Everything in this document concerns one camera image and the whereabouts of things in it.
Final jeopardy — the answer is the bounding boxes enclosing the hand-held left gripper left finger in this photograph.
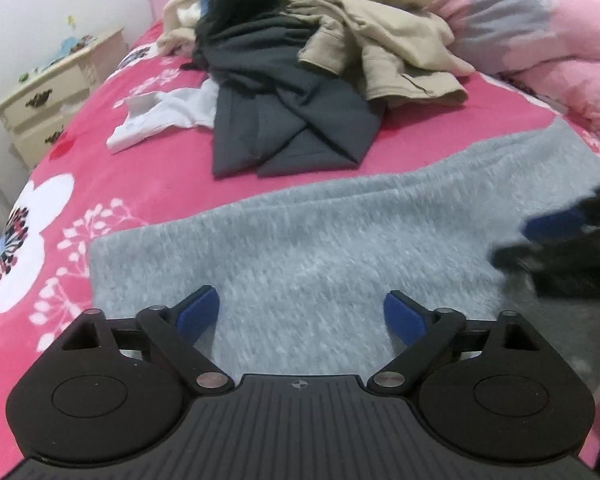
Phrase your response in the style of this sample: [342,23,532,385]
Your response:
[57,285,232,396]

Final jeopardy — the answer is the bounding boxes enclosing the beige pants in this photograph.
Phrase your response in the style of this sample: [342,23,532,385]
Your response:
[286,0,477,108]

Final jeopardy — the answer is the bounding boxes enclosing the pink floral quilt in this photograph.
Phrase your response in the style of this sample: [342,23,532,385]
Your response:
[389,0,600,135]

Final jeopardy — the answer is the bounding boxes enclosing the black garment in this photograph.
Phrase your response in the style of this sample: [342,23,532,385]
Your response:
[193,0,309,70]

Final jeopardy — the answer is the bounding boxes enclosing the grey hoodie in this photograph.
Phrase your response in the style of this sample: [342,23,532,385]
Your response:
[86,116,600,413]

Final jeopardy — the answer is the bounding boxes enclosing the dark grey pants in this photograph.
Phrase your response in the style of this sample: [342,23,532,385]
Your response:
[211,12,382,180]

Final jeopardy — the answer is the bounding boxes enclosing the blue paper cutout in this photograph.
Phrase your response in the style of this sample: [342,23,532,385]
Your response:
[41,34,97,70]

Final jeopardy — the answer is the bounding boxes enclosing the pink floral bed blanket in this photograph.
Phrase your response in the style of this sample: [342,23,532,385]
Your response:
[0,19,600,480]

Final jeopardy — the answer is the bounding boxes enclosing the cream fleece garment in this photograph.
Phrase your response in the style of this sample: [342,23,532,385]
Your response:
[156,0,217,57]

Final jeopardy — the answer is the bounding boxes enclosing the cream nightstand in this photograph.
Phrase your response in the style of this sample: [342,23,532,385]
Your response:
[0,26,129,170]

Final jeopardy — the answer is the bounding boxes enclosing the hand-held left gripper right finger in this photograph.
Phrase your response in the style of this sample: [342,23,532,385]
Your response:
[383,289,543,396]

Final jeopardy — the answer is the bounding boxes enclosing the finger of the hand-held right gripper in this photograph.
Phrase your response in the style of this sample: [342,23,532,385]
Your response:
[522,177,600,241]
[490,232,600,302]

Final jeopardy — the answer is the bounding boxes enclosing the white garment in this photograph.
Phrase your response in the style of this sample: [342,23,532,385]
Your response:
[105,76,222,156]

